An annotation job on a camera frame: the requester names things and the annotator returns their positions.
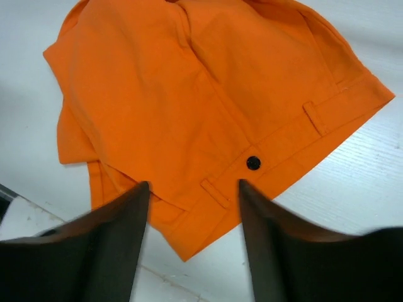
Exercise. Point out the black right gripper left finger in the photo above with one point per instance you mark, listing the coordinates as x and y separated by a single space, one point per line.
91 258

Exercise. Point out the orange trousers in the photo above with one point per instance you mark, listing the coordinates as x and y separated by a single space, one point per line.
194 95

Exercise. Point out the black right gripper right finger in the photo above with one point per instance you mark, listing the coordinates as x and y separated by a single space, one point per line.
292 259

